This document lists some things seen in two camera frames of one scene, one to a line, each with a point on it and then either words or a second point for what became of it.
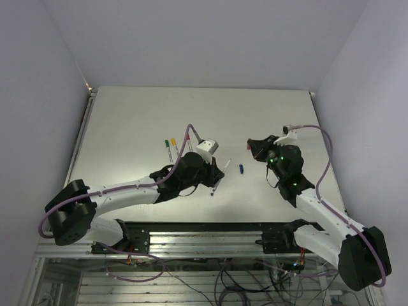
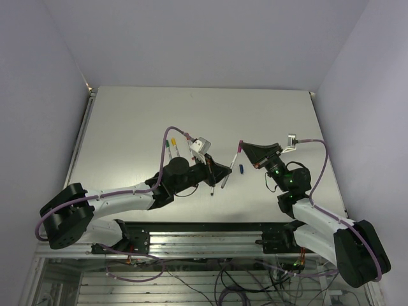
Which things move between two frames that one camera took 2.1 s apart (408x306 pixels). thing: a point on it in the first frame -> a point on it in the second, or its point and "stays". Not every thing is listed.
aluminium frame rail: x=172 y=244 stays
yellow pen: x=174 y=143 stays
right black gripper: x=257 y=146 -> x=255 y=153
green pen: x=167 y=146 stays
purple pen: x=212 y=192 -> x=226 y=178
